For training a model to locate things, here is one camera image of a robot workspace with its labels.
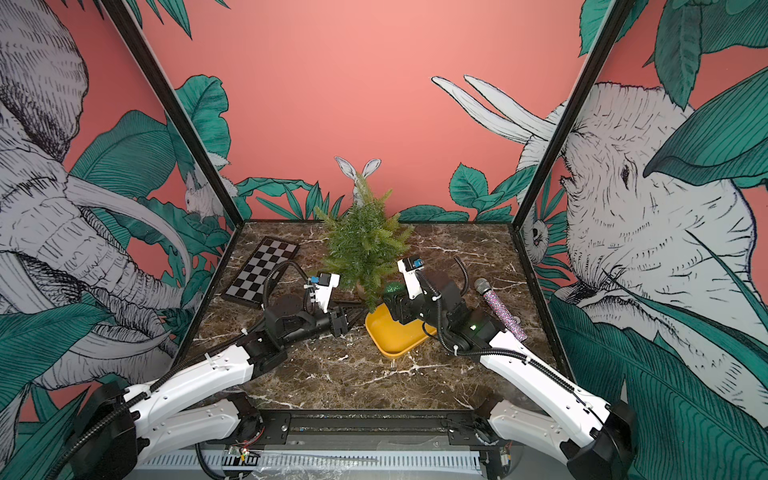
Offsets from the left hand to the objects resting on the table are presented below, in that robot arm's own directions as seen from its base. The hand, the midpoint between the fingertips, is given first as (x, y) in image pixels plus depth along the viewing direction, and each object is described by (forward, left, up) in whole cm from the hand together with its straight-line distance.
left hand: (367, 306), depth 71 cm
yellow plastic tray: (+1, -7, -23) cm, 24 cm away
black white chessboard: (+21, +41, -21) cm, 51 cm away
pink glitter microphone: (+8, -41, -20) cm, 47 cm away
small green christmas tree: (+13, 0, +9) cm, 16 cm away
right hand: (+3, -5, +2) cm, 7 cm away
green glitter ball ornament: (+3, -7, +4) cm, 8 cm away
